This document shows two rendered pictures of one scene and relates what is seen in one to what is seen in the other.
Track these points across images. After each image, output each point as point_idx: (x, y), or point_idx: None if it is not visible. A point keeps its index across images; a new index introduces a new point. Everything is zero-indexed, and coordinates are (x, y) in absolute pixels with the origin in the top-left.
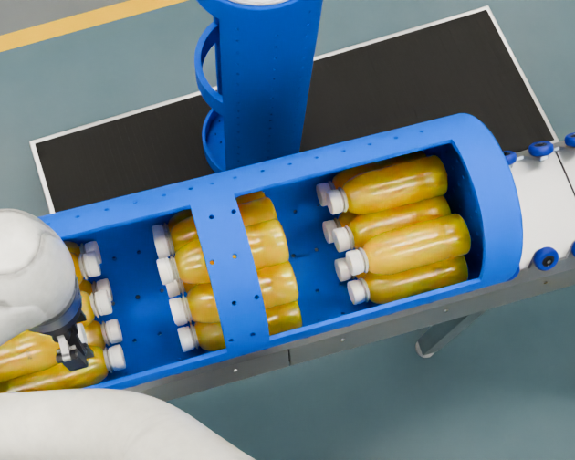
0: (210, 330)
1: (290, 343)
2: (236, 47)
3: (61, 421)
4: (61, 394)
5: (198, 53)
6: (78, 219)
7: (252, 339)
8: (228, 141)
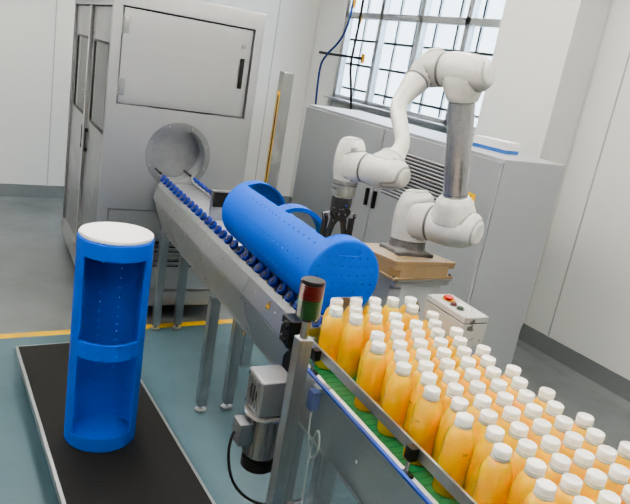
0: None
1: None
2: (149, 276)
3: (400, 106)
4: (394, 110)
5: (101, 345)
6: (295, 226)
7: None
8: (136, 382)
